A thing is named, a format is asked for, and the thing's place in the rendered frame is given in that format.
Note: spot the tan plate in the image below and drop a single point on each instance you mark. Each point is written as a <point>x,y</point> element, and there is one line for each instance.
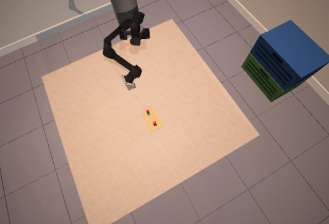
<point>153,120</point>

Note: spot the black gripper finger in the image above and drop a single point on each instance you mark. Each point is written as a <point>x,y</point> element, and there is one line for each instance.
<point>124,35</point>
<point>143,34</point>

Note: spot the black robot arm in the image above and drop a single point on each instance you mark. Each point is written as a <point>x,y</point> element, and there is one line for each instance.
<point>108,52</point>

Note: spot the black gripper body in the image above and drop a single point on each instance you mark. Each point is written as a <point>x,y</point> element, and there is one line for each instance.
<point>134,32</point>

